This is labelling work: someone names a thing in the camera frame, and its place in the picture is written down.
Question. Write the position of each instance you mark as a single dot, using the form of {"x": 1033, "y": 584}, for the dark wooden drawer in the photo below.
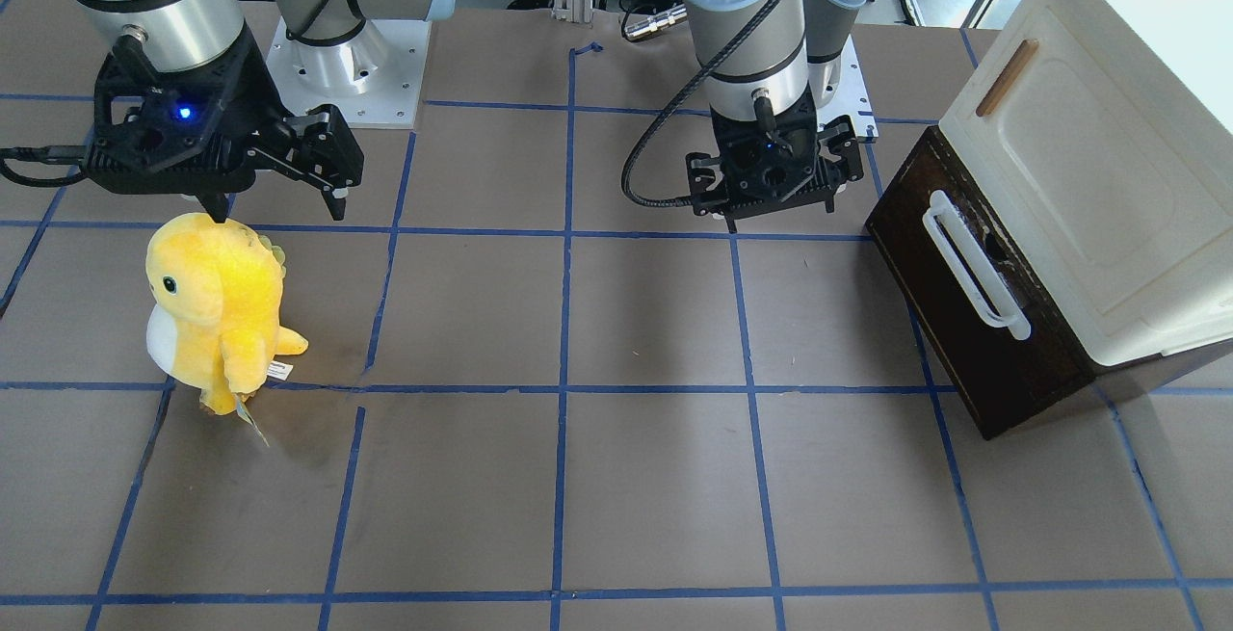
{"x": 1001, "y": 380}

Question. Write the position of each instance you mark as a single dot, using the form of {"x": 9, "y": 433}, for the white drawer handle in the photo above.
{"x": 973, "y": 265}

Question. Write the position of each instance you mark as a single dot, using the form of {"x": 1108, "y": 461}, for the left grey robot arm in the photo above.
{"x": 769, "y": 70}

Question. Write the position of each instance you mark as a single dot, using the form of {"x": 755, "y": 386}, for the yellow plush dinosaur toy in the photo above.
{"x": 216, "y": 325}

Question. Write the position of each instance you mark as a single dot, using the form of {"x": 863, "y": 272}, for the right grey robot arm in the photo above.
{"x": 184, "y": 34}

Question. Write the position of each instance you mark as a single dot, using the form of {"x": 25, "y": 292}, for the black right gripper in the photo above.
{"x": 252, "y": 84}

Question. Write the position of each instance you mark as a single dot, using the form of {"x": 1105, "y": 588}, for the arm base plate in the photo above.
{"x": 374, "y": 79}
{"x": 839, "y": 91}

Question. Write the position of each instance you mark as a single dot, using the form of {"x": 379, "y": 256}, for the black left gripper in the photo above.
{"x": 840, "y": 155}

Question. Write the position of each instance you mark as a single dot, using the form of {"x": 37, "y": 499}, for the cream plastic storage box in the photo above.
{"x": 1100, "y": 132}

